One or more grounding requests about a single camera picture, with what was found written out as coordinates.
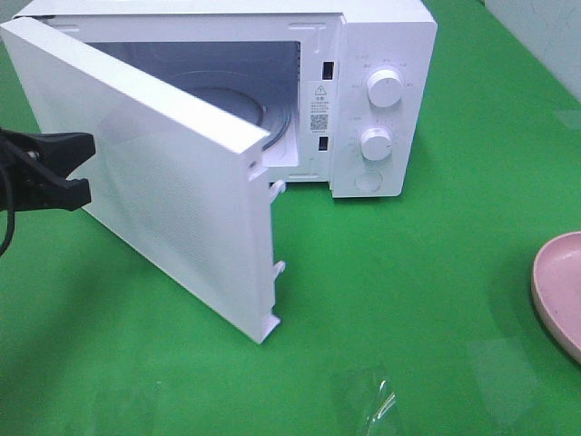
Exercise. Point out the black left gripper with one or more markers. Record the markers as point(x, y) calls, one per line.
point(61, 154)

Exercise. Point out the white microwave door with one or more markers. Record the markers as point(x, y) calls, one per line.
point(178, 179)

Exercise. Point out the round microwave door button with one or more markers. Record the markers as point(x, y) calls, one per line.
point(369, 181)

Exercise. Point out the white microwave knob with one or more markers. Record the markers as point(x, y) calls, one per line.
point(376, 144)
point(384, 87)

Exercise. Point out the pink plate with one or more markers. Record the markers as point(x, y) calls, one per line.
point(555, 289)

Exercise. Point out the glass microwave turntable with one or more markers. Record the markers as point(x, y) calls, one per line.
point(264, 105)

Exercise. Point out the white microwave oven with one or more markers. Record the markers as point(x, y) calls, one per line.
point(320, 52)

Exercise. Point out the green table cloth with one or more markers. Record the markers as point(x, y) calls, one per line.
point(410, 314)

